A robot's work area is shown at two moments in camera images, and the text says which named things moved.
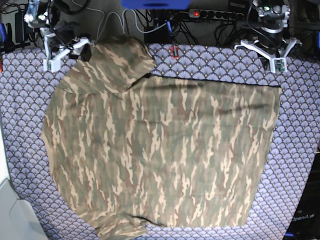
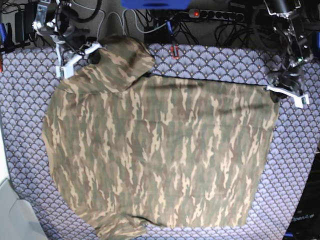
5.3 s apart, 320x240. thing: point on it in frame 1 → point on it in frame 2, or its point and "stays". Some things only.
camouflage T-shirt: (128, 147) stays
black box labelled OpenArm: (305, 225) stays
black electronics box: (160, 35) stays
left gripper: (274, 47) → (289, 82)
